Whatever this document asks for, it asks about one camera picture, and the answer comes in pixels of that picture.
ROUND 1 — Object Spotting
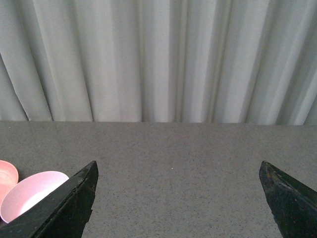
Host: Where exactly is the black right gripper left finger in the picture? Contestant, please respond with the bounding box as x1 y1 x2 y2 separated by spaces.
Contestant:
0 161 98 238

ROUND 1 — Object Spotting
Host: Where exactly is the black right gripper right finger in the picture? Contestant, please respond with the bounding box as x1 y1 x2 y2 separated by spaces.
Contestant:
259 161 317 238

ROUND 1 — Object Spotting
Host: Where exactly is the light pink bowl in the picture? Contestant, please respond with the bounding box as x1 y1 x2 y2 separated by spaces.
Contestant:
0 171 69 223

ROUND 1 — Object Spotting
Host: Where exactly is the pink plate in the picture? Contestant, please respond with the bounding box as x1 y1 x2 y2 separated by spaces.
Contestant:
0 160 19 203

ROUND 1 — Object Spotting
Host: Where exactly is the grey-white curtain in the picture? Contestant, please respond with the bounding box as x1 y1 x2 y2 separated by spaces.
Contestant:
0 0 317 125

